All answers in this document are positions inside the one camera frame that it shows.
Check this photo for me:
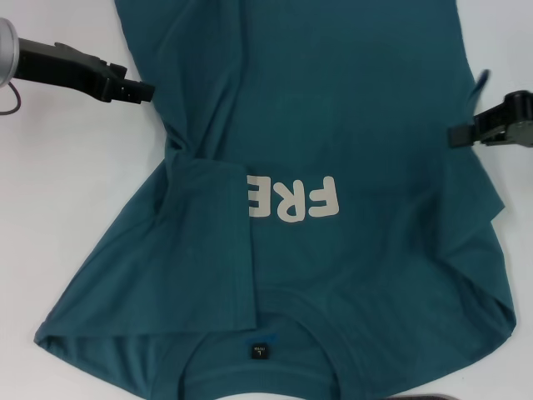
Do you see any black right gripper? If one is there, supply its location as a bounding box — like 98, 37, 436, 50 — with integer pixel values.
446, 88, 533, 148

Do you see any teal T-shirt with white print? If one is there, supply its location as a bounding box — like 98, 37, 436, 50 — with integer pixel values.
32, 0, 520, 400

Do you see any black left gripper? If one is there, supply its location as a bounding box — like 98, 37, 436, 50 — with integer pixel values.
13, 37, 157, 106

